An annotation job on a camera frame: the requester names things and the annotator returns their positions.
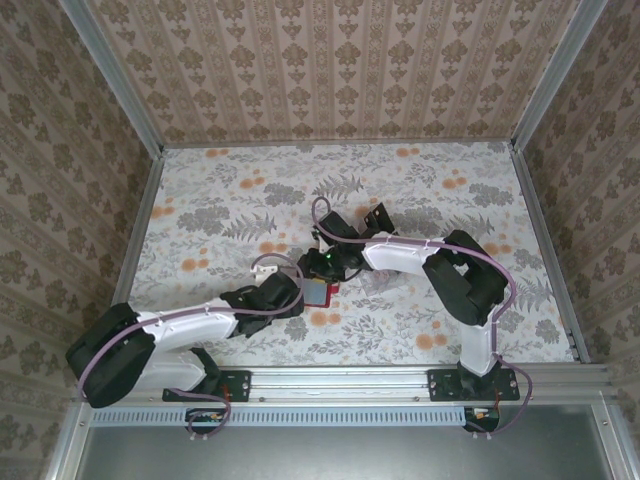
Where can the red leather card holder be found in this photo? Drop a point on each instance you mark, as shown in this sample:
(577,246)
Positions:
(316,294)

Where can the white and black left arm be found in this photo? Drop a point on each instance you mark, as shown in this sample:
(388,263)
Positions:
(190,322)

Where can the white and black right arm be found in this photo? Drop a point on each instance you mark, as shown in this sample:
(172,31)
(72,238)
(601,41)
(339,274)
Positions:
(465,280)

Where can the black plastic stand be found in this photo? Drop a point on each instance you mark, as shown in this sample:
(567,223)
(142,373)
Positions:
(379,217)

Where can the small black controller board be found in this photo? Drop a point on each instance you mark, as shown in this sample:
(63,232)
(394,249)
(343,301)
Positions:
(205,419)
(482,419)

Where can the floral tablecloth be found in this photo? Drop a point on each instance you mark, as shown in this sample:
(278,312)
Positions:
(225,165)

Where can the grey metal panel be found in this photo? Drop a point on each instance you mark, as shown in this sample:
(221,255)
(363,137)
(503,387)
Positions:
(325,455)

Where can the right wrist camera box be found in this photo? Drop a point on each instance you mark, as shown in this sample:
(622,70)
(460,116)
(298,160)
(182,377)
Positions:
(337,227)

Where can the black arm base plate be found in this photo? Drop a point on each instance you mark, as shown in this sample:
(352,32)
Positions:
(237,385)
(442,385)

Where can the aluminium mounting rail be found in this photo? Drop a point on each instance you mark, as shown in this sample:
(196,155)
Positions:
(340,382)

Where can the aluminium side rail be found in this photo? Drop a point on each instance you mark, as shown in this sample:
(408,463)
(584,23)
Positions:
(550,250)
(125,275)

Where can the aluminium frame post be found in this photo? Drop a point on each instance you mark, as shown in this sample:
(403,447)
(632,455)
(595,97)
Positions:
(116,75)
(550,75)

